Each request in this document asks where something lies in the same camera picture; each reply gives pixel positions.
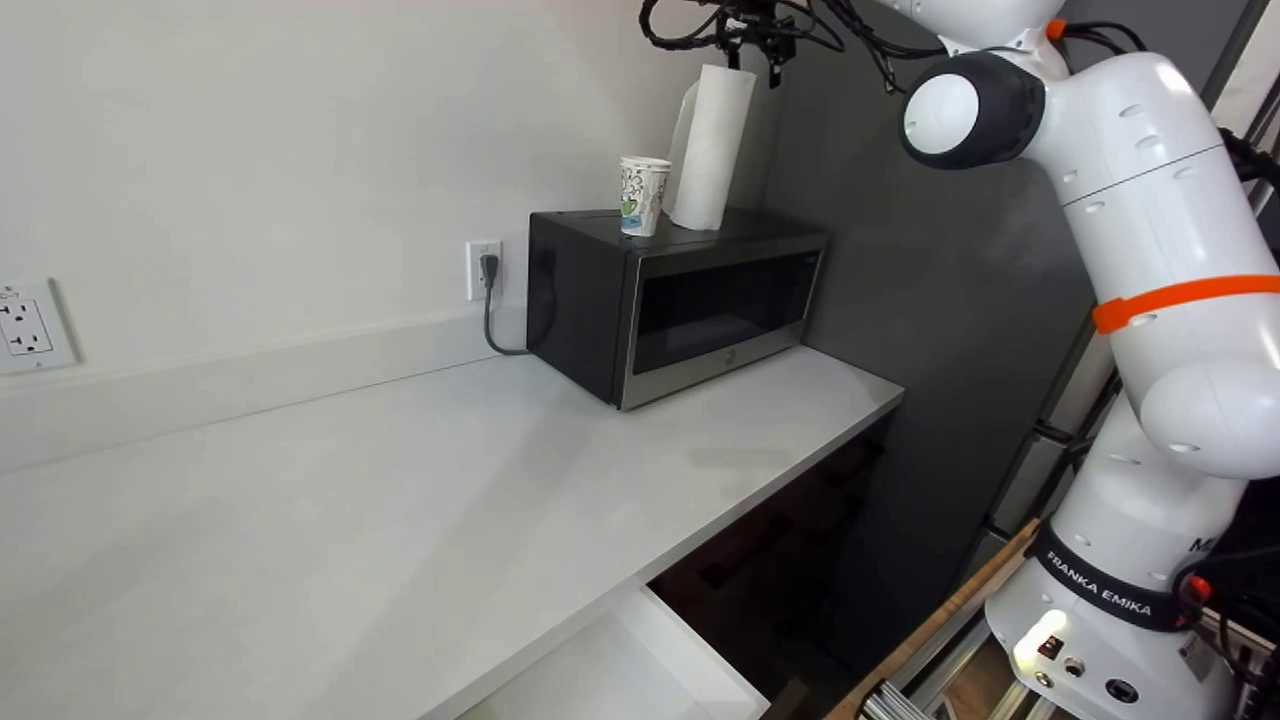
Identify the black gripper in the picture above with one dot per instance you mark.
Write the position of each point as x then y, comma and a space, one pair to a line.
754, 20

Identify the white paper towel roll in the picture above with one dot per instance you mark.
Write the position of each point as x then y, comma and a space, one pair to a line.
706, 146

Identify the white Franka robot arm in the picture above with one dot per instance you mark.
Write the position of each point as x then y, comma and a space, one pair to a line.
1174, 202

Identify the black steel microwave oven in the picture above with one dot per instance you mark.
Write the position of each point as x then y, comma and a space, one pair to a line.
706, 304

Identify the white printed paper cup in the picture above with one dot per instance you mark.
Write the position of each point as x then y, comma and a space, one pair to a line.
643, 195

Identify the dark grey side panel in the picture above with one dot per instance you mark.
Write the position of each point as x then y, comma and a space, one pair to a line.
933, 335

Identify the dark wood lower cabinet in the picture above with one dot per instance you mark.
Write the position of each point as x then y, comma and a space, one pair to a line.
774, 572

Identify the wooden edged robot table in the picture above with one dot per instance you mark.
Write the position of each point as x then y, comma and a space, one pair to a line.
933, 627

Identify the white drawer front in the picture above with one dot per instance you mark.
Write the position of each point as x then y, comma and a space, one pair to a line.
613, 664

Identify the white wall power outlet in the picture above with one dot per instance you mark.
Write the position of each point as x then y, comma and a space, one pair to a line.
26, 325
477, 273

